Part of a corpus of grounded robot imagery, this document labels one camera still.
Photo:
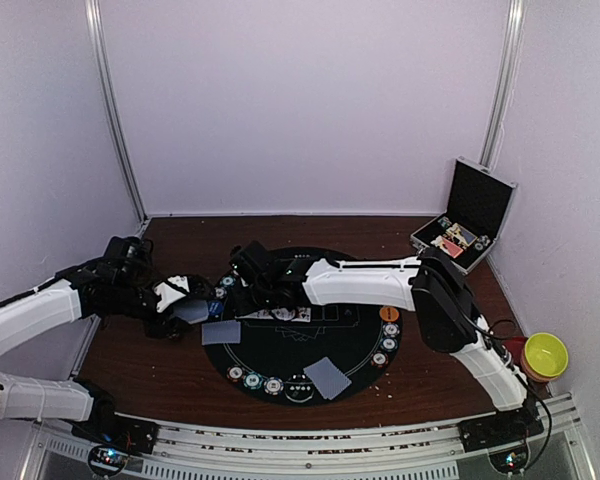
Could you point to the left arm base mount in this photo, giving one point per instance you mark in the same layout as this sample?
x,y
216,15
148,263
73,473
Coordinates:
x,y
130,435

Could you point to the red patterned bowl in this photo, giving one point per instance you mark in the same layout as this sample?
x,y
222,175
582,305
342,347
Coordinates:
x,y
515,346

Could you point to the red-white poker chip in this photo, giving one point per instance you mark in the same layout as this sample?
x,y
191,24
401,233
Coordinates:
x,y
379,360
235,374

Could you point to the aluminium poker chip case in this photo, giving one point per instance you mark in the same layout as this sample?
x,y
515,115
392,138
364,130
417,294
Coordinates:
x,y
477,207

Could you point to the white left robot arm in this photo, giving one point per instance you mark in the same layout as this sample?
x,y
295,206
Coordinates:
x,y
25,316

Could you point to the yellow-green plastic bowl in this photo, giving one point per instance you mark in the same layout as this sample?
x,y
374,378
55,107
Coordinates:
x,y
545,355

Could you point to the black round poker mat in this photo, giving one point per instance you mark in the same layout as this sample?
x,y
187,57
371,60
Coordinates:
x,y
348,334

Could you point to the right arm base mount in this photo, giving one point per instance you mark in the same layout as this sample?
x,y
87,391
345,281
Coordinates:
x,y
496,430

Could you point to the face-up three of spades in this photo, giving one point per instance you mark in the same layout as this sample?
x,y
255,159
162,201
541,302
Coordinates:
x,y
260,315

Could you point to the aluminium front rail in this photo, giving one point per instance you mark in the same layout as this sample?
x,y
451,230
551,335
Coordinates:
x,y
432,450

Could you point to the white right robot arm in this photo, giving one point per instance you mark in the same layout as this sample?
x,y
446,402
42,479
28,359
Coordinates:
x,y
428,284

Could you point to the red card deck in case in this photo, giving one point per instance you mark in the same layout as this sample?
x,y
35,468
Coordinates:
x,y
449,247

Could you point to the face-up queen of spades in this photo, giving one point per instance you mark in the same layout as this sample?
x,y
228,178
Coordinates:
x,y
303,315

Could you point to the aluminium right corner post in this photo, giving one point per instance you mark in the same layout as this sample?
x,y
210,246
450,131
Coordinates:
x,y
505,80

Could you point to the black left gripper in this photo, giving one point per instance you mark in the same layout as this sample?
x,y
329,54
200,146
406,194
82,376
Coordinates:
x,y
162,327

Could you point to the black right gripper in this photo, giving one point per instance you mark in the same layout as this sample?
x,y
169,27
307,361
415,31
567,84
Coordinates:
x,y
244,306

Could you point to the dealt playing card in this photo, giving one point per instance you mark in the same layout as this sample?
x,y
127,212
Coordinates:
x,y
328,379
221,332

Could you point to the aluminium corner post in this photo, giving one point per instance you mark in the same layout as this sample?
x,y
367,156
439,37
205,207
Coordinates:
x,y
97,35
505,80

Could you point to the face-up red card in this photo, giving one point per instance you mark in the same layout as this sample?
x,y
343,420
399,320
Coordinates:
x,y
283,314

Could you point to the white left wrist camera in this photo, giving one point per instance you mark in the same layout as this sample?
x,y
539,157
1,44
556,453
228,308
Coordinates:
x,y
170,291

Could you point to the blue-backed playing card deck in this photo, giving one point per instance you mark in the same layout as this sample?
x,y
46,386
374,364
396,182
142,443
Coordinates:
x,y
192,312

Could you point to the green-white single poker chip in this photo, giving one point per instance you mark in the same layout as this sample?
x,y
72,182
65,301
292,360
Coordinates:
x,y
228,281

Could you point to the aluminium left corner post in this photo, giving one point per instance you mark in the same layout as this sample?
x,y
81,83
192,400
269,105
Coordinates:
x,y
97,35

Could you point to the orange round dealer button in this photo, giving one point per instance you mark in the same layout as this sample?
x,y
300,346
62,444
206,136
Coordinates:
x,y
389,314

